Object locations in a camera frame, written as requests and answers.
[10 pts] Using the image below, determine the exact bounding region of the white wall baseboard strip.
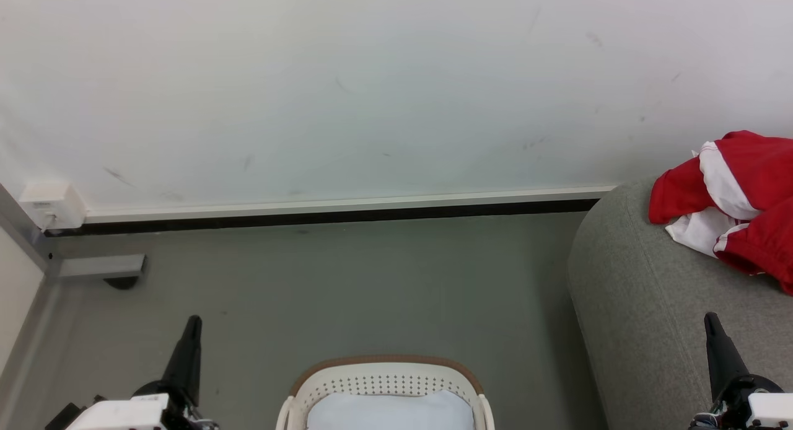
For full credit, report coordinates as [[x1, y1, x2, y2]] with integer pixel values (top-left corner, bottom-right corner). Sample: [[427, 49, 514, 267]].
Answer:
[[45, 185, 619, 237]]

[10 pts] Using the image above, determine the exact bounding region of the grey metal foot bracket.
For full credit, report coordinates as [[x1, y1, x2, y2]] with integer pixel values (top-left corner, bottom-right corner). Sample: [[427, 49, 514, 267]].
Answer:
[[58, 253, 147, 291]]

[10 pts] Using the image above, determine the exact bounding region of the grey fabric sofa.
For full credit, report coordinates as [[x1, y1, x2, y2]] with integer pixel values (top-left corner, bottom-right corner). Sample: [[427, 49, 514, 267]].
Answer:
[[566, 177, 793, 430]]

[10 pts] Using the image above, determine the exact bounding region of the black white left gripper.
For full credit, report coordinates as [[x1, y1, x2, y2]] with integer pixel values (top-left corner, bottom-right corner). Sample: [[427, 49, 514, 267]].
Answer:
[[64, 315, 219, 430]]

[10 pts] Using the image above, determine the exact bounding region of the white perforated laundry basket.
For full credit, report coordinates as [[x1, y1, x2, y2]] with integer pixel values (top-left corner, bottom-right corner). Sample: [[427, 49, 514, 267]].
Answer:
[[276, 354, 495, 430]]

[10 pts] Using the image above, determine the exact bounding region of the pale blue clothing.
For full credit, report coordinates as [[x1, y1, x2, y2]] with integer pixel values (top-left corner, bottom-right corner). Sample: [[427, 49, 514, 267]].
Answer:
[[306, 390, 476, 430]]

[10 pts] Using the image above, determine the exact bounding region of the red and white garment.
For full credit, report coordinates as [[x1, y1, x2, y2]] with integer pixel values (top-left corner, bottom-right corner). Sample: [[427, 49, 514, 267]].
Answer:
[[648, 130, 793, 296]]

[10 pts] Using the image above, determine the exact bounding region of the grey metal frame post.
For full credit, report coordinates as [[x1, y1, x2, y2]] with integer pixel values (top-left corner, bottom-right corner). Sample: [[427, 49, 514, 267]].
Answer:
[[0, 182, 63, 430]]

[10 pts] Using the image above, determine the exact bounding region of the white wall power box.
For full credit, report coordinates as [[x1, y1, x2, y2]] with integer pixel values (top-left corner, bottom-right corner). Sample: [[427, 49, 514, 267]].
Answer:
[[19, 181, 87, 232]]

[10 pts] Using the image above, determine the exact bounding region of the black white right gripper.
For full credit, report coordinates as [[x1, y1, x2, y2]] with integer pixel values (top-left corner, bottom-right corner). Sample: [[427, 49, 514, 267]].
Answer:
[[690, 312, 793, 430]]

